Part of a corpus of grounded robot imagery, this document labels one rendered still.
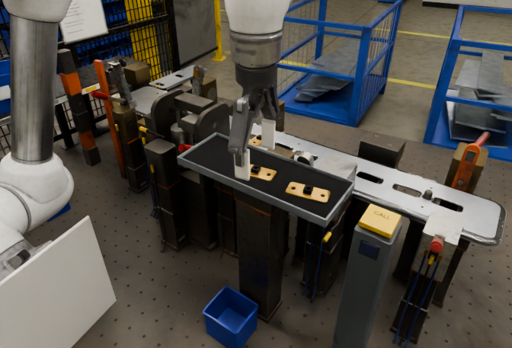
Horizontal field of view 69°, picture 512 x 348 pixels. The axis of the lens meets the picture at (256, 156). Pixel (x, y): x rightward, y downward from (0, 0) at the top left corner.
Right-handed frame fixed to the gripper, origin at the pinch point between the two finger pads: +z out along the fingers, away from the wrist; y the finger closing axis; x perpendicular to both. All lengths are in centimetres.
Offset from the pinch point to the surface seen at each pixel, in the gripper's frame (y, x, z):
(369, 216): 3.9, 24.7, 4.1
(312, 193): 2.1, 13.2, 3.8
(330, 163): -17.5, 12.0, 9.1
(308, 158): -18.3, 6.1, 9.9
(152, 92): -53, -73, 20
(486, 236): -20, 49, 20
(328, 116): -221, -36, 101
